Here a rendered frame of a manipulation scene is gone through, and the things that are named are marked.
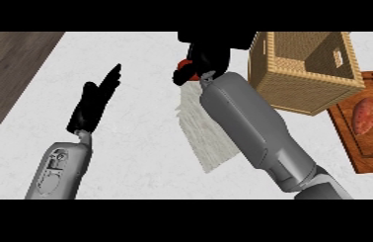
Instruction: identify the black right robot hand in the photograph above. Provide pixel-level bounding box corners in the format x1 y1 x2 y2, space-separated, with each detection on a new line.
172 41 231 87

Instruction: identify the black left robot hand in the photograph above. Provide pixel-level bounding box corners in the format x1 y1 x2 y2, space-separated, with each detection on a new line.
65 63 124 134

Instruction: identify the red bell pepper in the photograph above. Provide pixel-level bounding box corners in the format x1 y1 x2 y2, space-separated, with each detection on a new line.
177 58 200 82

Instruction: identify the tan wicker basket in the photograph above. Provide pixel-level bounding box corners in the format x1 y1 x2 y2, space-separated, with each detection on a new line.
247 32 367 117

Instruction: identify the pale grey fringed placemat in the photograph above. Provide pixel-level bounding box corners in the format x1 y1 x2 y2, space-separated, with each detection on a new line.
175 80 242 174

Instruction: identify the black appliance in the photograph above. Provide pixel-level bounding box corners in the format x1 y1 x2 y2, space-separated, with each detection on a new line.
177 32 258 50

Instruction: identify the orange sweet potato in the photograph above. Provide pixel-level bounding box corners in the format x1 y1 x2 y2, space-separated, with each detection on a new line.
351 97 373 136

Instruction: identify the brown wooden cutting board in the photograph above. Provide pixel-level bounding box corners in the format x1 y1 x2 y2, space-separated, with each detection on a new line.
326 71 373 175

